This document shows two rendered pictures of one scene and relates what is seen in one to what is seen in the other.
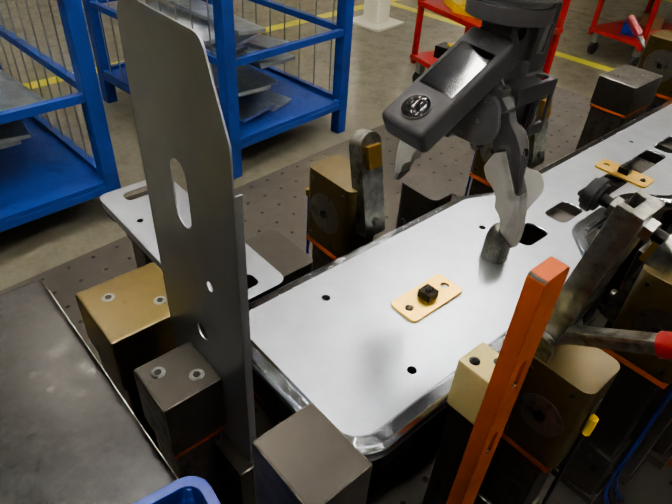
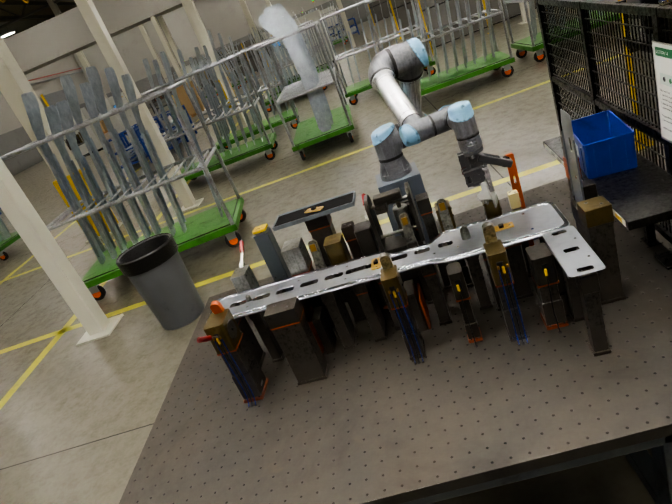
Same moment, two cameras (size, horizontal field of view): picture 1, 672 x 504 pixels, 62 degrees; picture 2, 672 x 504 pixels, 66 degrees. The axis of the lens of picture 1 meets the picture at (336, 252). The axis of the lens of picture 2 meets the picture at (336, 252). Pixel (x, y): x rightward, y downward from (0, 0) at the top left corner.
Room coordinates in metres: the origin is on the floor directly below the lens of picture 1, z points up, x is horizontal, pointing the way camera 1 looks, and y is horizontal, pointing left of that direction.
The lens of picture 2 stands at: (1.81, 0.95, 1.87)
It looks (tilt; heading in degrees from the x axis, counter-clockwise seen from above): 24 degrees down; 238
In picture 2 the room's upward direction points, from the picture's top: 22 degrees counter-clockwise
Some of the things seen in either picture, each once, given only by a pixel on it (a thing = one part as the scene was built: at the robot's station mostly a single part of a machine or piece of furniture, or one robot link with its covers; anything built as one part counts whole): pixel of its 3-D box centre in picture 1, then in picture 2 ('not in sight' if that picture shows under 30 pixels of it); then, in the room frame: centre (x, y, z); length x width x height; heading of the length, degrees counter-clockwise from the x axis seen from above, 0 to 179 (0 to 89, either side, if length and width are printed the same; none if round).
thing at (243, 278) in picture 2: not in sight; (258, 304); (1.07, -0.99, 0.88); 0.12 x 0.07 x 0.36; 44
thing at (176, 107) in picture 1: (198, 269); (572, 160); (0.29, 0.09, 1.17); 0.12 x 0.01 x 0.34; 44
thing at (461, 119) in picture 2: not in sight; (462, 120); (0.49, -0.13, 1.41); 0.09 x 0.08 x 0.11; 58
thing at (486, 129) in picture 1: (498, 71); (474, 165); (0.49, -0.13, 1.25); 0.09 x 0.08 x 0.12; 134
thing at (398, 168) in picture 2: not in sight; (393, 164); (0.24, -0.79, 1.15); 0.15 x 0.15 x 0.10
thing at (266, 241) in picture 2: not in sight; (281, 272); (0.88, -1.03, 0.92); 0.08 x 0.08 x 0.44; 44
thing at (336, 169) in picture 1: (331, 267); (506, 294); (0.66, 0.01, 0.87); 0.12 x 0.07 x 0.35; 44
